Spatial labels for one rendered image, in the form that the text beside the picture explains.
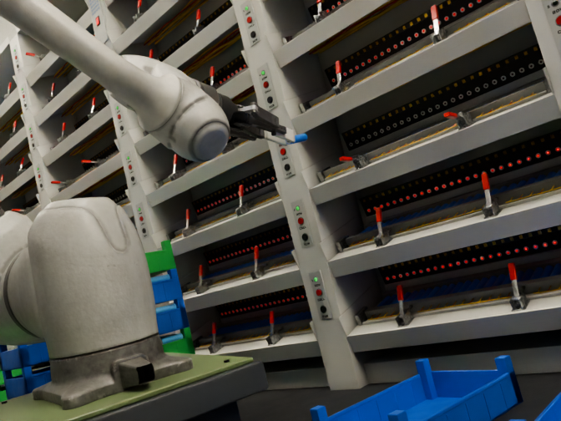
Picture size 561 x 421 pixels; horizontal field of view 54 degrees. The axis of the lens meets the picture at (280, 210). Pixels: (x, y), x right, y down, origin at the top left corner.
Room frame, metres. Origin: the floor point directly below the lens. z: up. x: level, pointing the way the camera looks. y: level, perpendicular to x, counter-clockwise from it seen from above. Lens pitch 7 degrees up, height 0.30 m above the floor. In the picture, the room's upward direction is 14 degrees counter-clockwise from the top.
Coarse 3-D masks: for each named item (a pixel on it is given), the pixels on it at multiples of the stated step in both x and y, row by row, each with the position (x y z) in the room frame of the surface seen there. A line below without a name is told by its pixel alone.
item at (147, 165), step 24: (120, 0) 1.90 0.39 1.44; (144, 0) 1.98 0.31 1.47; (120, 24) 1.88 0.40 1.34; (144, 48) 1.94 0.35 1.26; (120, 144) 1.90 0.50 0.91; (144, 168) 1.86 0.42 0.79; (168, 168) 1.93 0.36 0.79; (168, 216) 1.90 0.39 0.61; (192, 216) 1.98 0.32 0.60; (144, 240) 1.88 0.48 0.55; (192, 264) 1.94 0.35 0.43; (192, 312) 1.91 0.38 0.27; (216, 312) 1.98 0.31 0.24
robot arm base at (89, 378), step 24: (72, 360) 0.73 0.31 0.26; (96, 360) 0.73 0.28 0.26; (120, 360) 0.73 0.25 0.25; (144, 360) 0.73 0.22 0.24; (168, 360) 0.78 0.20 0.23; (48, 384) 0.79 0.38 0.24; (72, 384) 0.73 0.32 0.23; (96, 384) 0.72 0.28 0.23; (120, 384) 0.73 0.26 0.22; (72, 408) 0.69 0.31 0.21
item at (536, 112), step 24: (480, 96) 1.22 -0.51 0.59; (552, 96) 0.97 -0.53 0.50; (432, 120) 1.31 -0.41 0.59; (480, 120) 1.10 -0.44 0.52; (504, 120) 1.04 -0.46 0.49; (528, 120) 1.01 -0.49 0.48; (432, 144) 1.14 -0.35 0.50; (456, 144) 1.11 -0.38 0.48; (480, 144) 1.08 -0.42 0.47; (312, 168) 1.40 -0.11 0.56; (384, 168) 1.23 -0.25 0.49; (408, 168) 1.19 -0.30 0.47; (312, 192) 1.37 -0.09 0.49; (336, 192) 1.33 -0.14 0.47
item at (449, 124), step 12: (540, 84) 1.02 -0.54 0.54; (516, 96) 1.06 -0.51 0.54; (528, 96) 1.03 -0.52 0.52; (480, 108) 1.10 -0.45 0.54; (492, 108) 1.09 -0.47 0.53; (420, 132) 1.20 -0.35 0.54; (432, 132) 1.18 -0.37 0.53; (396, 144) 1.24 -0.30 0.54; (408, 144) 1.23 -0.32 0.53; (372, 156) 1.29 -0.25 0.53; (336, 168) 1.36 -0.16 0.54; (348, 168) 1.34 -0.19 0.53
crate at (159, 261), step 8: (168, 240) 1.47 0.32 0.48; (168, 248) 1.47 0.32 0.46; (152, 256) 1.43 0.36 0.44; (160, 256) 1.45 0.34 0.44; (168, 256) 1.46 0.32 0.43; (152, 264) 1.43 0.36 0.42; (160, 264) 1.45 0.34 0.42; (168, 264) 1.46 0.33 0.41; (152, 272) 1.43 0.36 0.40; (160, 272) 1.50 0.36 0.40
